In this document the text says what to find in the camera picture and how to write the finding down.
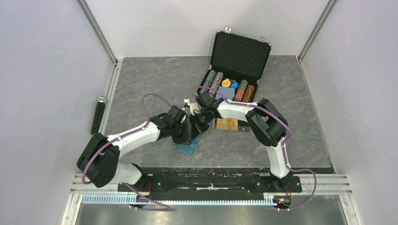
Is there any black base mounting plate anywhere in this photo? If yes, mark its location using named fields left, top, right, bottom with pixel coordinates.
left=132, top=167, right=302, bottom=201

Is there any black microphone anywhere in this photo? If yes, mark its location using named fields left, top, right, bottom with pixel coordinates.
left=90, top=95, right=107, bottom=135

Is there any blue dealer button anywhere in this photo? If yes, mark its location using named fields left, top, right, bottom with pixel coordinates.
left=230, top=81, right=239, bottom=89

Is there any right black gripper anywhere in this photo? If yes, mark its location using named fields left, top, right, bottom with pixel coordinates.
left=189, top=109, right=213, bottom=140

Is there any green red chip row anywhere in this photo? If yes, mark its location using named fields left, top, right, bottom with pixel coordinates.
left=233, top=80, right=248, bottom=102

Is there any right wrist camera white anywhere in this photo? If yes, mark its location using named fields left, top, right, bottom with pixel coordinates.
left=184, top=98, right=200, bottom=115

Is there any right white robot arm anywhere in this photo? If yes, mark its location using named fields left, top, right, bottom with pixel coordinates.
left=189, top=92, right=292, bottom=191

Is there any yellow dealer button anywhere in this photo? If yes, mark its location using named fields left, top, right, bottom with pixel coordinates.
left=221, top=79, right=231, bottom=87

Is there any black poker chip case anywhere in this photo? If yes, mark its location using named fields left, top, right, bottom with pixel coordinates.
left=197, top=26, right=272, bottom=101

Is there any pink grey chip row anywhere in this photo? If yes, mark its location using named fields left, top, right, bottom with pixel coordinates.
left=208, top=72, right=223, bottom=97

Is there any blue playing card deck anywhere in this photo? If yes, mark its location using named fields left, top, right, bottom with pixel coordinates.
left=215, top=86, right=235, bottom=100

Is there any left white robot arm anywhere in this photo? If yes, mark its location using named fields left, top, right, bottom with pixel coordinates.
left=77, top=105, right=190, bottom=191

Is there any white slotted cable duct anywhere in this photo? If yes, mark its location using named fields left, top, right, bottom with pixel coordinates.
left=81, top=193, right=291, bottom=206

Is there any orange brown chip row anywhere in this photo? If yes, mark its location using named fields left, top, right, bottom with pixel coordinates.
left=242, top=85, right=255, bottom=103

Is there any purple green chip row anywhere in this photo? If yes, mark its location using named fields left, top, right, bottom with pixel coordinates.
left=199, top=70, right=217, bottom=94

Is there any blue card holder wallet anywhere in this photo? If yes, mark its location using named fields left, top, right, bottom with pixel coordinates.
left=178, top=136, right=200, bottom=156

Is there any clear plastic card box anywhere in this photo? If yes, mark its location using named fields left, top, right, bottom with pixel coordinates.
left=212, top=118, right=251, bottom=132

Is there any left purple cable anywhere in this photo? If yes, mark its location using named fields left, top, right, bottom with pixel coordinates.
left=81, top=93, right=172, bottom=211

